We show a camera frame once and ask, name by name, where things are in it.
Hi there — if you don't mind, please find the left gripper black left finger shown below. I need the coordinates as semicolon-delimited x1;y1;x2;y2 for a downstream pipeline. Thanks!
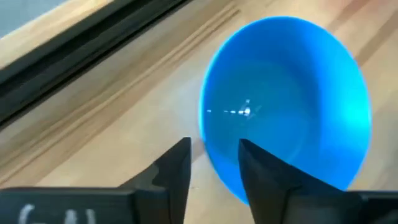
0;137;192;224

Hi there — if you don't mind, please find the blue plastic mini bowl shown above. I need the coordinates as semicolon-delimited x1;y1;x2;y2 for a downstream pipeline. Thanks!
198;16;373;206

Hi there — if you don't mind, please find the black aluminium table frame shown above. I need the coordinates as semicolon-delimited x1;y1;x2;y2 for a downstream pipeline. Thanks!
0;0;193;128

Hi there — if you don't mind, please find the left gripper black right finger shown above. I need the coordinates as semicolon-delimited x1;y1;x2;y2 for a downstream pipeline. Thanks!
238;138;398;224

